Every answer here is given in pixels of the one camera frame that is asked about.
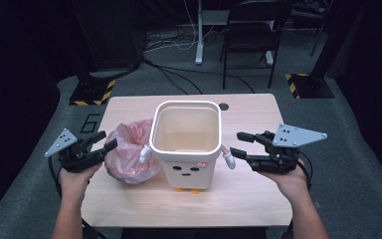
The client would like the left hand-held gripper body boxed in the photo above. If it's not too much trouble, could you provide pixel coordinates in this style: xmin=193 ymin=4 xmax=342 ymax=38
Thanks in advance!
xmin=44 ymin=127 xmax=103 ymax=173

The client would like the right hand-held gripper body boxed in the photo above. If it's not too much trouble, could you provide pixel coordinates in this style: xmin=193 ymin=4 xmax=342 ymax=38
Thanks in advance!
xmin=248 ymin=123 xmax=328 ymax=175

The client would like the pink plastic trash bag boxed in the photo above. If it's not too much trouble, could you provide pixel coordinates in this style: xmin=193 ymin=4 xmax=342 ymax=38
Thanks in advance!
xmin=103 ymin=118 xmax=163 ymax=185

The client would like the white trash bin with face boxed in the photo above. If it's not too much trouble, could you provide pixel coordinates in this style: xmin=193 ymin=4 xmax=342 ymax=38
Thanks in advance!
xmin=139 ymin=105 xmax=237 ymax=195

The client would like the person's left hand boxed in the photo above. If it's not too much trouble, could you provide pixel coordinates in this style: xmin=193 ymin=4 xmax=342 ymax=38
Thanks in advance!
xmin=59 ymin=163 xmax=102 ymax=200

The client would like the person's right hand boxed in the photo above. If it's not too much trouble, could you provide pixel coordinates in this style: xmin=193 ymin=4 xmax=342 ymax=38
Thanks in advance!
xmin=262 ymin=165 xmax=309 ymax=200

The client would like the black striped stand base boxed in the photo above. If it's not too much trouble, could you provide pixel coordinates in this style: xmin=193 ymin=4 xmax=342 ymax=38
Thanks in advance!
xmin=68 ymin=71 xmax=117 ymax=107
xmin=285 ymin=73 xmax=335 ymax=100

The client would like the person's dark clothing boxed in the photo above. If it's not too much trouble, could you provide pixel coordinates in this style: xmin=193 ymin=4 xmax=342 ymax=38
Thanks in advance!
xmin=121 ymin=227 xmax=269 ymax=239

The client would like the black folding chair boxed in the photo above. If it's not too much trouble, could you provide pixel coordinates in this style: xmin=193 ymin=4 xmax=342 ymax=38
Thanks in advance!
xmin=219 ymin=0 xmax=293 ymax=90

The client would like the left hand-held gripper cable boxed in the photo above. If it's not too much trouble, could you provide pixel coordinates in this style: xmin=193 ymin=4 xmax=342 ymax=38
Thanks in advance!
xmin=47 ymin=154 xmax=107 ymax=239

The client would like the hand-held gripper cable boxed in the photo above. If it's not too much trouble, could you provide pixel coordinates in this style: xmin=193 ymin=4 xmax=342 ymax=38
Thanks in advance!
xmin=47 ymin=154 xmax=107 ymax=239
xmin=287 ymin=150 xmax=314 ymax=235

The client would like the right hand-held gripper cable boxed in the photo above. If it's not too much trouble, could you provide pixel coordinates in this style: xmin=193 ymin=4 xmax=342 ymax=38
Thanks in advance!
xmin=287 ymin=150 xmax=314 ymax=235

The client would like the black floor cable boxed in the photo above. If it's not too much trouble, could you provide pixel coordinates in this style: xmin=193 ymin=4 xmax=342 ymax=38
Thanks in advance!
xmin=141 ymin=55 xmax=257 ymax=96

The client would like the white desk frame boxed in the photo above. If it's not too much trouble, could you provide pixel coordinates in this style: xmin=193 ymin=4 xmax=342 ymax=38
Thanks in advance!
xmin=194 ymin=0 xmax=277 ymax=66

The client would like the bundle of floor cables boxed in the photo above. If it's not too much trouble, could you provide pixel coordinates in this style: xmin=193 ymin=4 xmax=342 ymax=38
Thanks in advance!
xmin=143 ymin=24 xmax=221 ymax=54

